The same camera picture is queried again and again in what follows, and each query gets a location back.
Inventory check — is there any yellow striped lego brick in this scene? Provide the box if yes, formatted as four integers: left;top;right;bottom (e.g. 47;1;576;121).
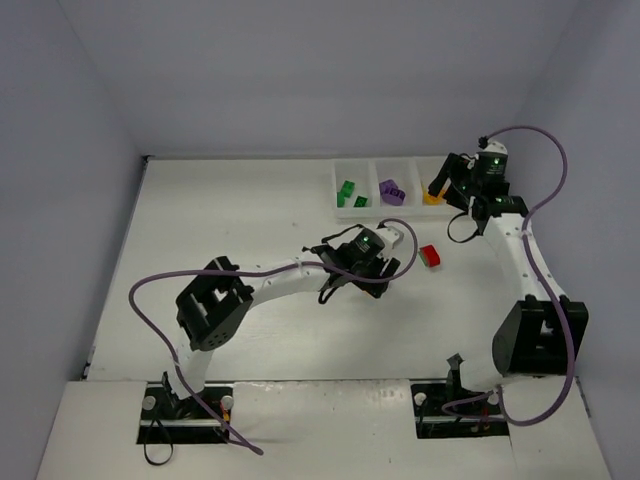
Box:
422;186;446;206

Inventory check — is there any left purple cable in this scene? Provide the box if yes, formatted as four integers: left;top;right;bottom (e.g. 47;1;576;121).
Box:
128;218;420;456

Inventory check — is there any red green lego stack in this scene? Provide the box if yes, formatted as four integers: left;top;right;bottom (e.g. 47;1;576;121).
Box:
419;244;441;268

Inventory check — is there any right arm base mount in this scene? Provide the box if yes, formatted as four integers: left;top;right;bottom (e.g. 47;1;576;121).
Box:
410;354;510;440

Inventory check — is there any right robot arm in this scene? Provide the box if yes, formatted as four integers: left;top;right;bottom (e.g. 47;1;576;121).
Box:
428;143;589;392

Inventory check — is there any clear divided sorting tray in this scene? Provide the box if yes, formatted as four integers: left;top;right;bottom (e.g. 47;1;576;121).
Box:
330;156;457;220

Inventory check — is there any purple green yellow lego stack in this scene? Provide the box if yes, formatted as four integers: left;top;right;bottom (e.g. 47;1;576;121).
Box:
362;284;386;299

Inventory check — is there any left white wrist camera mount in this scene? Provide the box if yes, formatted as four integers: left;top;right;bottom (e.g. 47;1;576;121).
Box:
375;226;404;250

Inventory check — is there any purple sloped lego brick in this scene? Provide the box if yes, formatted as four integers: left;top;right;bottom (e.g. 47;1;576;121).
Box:
379;179;398;195

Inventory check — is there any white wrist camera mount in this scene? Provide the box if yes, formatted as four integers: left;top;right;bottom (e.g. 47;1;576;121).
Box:
477;136;508;157
375;226;404;250

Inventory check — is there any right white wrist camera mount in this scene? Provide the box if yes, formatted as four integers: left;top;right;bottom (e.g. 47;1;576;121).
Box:
477;136;508;157

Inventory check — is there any green printed lego brick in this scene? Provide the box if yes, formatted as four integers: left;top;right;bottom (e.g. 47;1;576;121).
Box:
336;180;356;208
353;196;369;208

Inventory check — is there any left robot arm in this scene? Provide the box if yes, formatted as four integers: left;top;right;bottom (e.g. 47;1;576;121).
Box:
167;225;404;400

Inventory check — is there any purple flower lego brick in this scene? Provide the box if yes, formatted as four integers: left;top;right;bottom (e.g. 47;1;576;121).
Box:
380;189;406;206

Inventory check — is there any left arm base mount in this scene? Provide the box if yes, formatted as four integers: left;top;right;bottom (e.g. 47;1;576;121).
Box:
137;376;230;445

